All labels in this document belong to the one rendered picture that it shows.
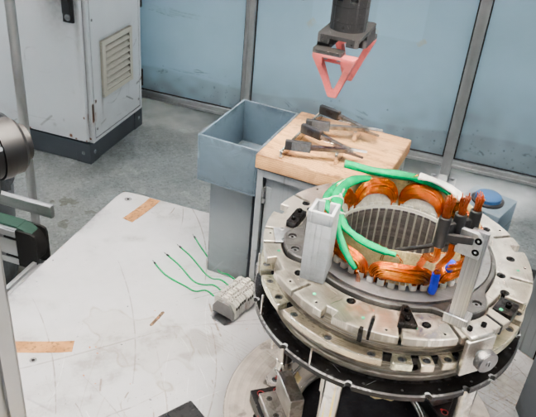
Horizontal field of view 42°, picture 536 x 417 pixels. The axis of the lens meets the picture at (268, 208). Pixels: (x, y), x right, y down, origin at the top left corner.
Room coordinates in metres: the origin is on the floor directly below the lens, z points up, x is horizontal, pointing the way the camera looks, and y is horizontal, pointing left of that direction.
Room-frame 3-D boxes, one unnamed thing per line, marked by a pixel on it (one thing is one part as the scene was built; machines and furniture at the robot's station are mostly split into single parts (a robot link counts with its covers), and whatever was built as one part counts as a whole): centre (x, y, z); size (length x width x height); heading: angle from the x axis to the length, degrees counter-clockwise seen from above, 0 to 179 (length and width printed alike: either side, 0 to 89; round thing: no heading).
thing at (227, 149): (1.05, 0.04, 0.92); 0.17 x 0.11 x 0.28; 159
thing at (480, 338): (0.54, -0.23, 1.07); 0.04 x 0.02 x 0.05; 116
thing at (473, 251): (0.55, -0.20, 1.20); 0.02 x 0.01 x 0.03; 60
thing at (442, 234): (0.56, -0.18, 1.21); 0.04 x 0.04 x 0.03; 68
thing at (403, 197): (0.75, -0.19, 1.12); 0.06 x 0.02 x 0.04; 68
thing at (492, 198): (0.93, -0.34, 1.04); 0.04 x 0.04 x 0.01
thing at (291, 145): (0.94, -0.04, 1.09); 0.04 x 0.01 x 0.02; 84
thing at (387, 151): (1.00, -0.10, 1.05); 0.20 x 0.19 x 0.02; 69
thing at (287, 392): (0.65, -0.04, 0.85); 0.06 x 0.04 x 0.05; 20
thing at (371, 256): (0.61, -0.12, 1.13); 0.08 x 0.02 x 0.04; 68
